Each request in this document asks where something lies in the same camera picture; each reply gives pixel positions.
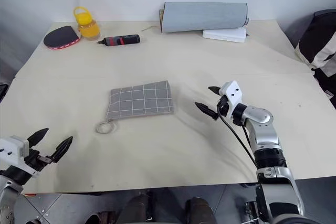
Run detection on grey checked fabric pouch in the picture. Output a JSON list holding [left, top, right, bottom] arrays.
[[105, 79, 175, 119]]

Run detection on yellow plastic bottle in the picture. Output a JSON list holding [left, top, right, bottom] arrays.
[[72, 6, 102, 42]]

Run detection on black table tennis paddle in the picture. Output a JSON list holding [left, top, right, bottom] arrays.
[[43, 25, 81, 51]]

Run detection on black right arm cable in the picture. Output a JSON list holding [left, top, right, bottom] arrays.
[[216, 102, 257, 167]]

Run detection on dark rounded shape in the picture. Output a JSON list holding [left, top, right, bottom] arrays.
[[184, 197, 219, 224], [85, 211, 106, 224]]

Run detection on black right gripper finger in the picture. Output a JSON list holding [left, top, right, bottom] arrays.
[[207, 86, 223, 96], [194, 102, 219, 121]]

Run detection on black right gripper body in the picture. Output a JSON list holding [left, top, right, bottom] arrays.
[[216, 94, 229, 117]]

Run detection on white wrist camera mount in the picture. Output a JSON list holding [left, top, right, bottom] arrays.
[[0, 135, 36, 175], [218, 80, 243, 119]]

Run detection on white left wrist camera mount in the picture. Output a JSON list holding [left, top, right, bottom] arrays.
[[0, 135, 36, 175]]

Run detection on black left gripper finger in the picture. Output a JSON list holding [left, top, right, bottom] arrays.
[[51, 136, 74, 164], [27, 127, 49, 146]]

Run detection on metal key ring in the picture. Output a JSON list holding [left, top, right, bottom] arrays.
[[94, 118, 117, 134]]

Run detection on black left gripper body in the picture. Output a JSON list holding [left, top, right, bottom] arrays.
[[25, 148, 56, 174]]

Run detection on black and white bag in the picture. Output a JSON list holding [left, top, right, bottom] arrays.
[[294, 9, 336, 110]]

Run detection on rolled grey mat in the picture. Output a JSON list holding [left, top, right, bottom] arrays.
[[159, 1, 250, 34]]

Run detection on white flat box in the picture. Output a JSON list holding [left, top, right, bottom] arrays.
[[202, 26, 248, 44]]

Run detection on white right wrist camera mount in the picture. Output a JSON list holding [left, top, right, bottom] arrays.
[[218, 80, 243, 119]]

